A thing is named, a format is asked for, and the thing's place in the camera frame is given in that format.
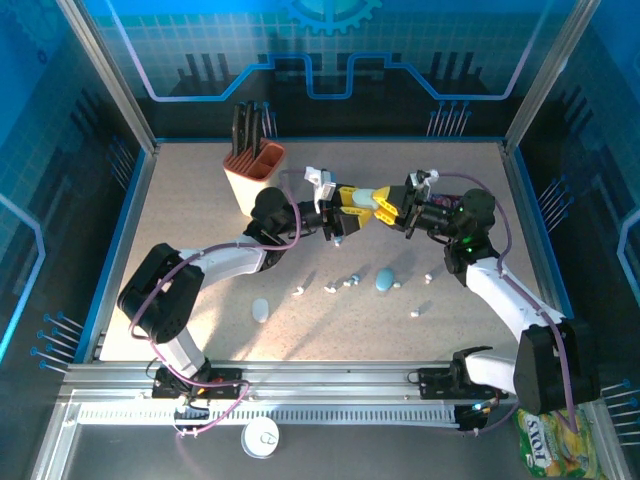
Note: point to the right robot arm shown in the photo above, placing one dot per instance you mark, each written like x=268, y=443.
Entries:
x=505, y=300

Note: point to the yellow green candy bag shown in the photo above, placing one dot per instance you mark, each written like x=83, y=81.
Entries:
x=545, y=450

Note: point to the beige knife block orange top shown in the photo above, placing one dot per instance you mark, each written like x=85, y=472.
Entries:
x=250, y=185

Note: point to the white stem earbud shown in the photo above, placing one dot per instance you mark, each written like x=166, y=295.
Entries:
x=330, y=288
x=298, y=290

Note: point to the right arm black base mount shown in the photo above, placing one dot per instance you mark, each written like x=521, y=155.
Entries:
x=435, y=382

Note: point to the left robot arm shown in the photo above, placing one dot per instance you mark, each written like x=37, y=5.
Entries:
x=225, y=260

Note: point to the white oval charging case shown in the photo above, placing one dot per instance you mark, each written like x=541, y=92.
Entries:
x=260, y=310

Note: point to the long aluminium base rail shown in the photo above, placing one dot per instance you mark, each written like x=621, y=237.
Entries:
x=325, y=380

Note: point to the black controller box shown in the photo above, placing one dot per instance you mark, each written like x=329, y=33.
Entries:
x=470, y=420

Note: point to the aluminium side rail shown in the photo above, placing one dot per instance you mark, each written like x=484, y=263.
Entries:
x=127, y=235
x=532, y=225

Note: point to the aluminium frame post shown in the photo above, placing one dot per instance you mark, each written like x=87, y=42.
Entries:
x=107, y=75
x=547, y=75

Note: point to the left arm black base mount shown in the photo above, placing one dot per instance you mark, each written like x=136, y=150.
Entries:
x=225, y=375

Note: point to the white round lid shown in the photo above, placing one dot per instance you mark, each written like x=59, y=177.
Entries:
x=260, y=438

